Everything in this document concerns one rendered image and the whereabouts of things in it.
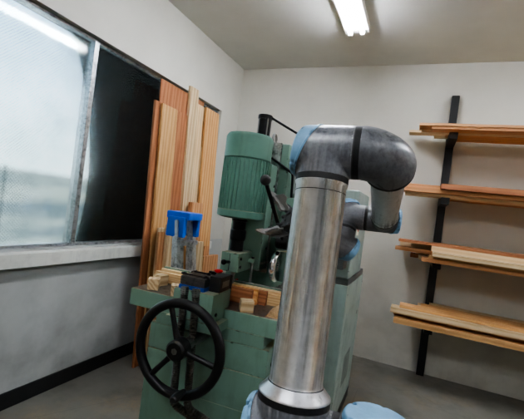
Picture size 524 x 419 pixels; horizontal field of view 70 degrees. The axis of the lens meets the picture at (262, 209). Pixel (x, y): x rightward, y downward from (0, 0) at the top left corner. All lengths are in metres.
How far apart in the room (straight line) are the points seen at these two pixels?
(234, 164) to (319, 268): 0.67
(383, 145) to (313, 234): 0.23
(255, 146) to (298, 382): 0.81
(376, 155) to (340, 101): 3.04
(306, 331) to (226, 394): 0.63
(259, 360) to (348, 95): 2.98
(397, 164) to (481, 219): 2.80
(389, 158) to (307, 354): 0.42
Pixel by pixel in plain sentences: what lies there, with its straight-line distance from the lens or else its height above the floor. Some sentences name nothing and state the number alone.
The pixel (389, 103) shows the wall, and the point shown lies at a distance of 3.74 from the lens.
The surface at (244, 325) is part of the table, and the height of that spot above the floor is 0.86.
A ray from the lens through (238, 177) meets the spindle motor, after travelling 1.31.
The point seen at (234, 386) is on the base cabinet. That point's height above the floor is 0.66.
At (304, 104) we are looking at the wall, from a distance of 3.90.
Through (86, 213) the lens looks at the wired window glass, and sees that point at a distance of 2.68.
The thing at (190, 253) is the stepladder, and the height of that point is 0.90.
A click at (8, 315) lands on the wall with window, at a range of 2.43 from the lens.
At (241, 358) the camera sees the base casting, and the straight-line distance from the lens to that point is 1.29.
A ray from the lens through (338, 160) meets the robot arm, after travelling 0.79.
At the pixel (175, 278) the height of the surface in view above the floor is 0.93.
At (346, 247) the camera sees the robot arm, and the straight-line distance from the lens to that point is 1.29.
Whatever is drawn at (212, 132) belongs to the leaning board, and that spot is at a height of 1.86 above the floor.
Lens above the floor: 1.24
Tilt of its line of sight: level
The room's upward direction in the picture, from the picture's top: 7 degrees clockwise
